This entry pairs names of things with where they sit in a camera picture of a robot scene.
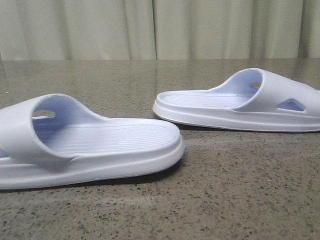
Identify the light blue slipper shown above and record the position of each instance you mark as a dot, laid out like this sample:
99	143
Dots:
55	140
252	99

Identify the pale green curtain backdrop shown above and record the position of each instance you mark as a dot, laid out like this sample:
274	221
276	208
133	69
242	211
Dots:
158	29

